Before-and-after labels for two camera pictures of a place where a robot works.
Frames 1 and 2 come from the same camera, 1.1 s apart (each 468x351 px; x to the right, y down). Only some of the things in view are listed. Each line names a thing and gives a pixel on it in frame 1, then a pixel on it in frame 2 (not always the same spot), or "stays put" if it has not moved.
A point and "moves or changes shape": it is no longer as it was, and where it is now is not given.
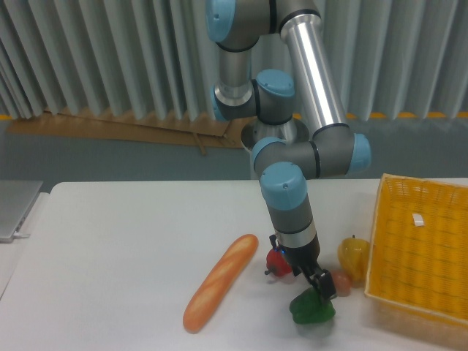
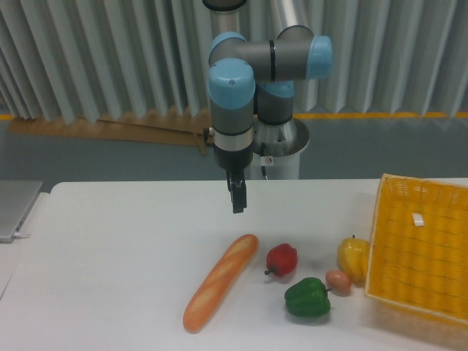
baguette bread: (219, 282) stays put
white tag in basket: (417, 219) stays put
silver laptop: (17, 199) stays put
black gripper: (302, 259) -> (234, 161)
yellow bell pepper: (354, 253) stays put
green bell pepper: (308, 308) moves or changes shape
